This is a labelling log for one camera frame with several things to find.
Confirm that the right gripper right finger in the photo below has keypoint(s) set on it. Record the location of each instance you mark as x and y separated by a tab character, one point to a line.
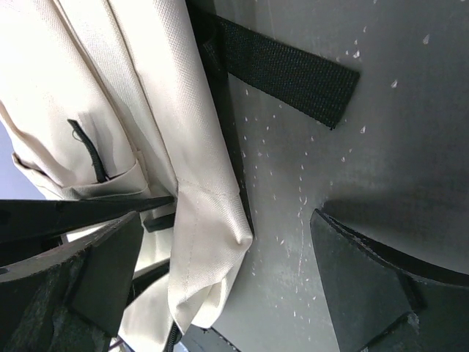
381	299

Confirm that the cream canvas backpack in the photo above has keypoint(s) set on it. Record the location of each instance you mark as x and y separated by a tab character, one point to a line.
110	100

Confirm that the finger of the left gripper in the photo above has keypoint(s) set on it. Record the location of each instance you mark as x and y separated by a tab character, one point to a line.
26	224

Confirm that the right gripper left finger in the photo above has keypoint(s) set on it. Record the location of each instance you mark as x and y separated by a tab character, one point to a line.
72	297

